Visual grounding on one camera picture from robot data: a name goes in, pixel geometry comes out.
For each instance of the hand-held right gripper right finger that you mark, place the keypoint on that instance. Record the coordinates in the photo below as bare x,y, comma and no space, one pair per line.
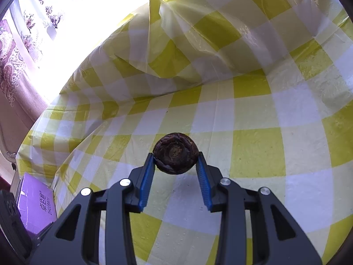
204,187

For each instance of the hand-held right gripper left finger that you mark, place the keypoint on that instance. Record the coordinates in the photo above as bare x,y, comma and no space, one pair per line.
144,187

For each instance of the dark wrinkled passion fruit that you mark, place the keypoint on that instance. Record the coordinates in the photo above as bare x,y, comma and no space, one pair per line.
175,151

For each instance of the yellow white checkered tablecloth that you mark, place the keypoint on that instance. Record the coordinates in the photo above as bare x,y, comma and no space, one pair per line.
248,102

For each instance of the purple box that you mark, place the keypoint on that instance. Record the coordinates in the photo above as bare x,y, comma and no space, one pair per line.
37,204

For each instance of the black device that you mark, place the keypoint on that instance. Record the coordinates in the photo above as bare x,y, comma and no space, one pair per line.
12,220

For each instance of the maroon patterned curtain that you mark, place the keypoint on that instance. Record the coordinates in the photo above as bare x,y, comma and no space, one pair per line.
13,74

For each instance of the white floral curtain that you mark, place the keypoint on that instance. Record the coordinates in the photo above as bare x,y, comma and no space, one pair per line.
47,13

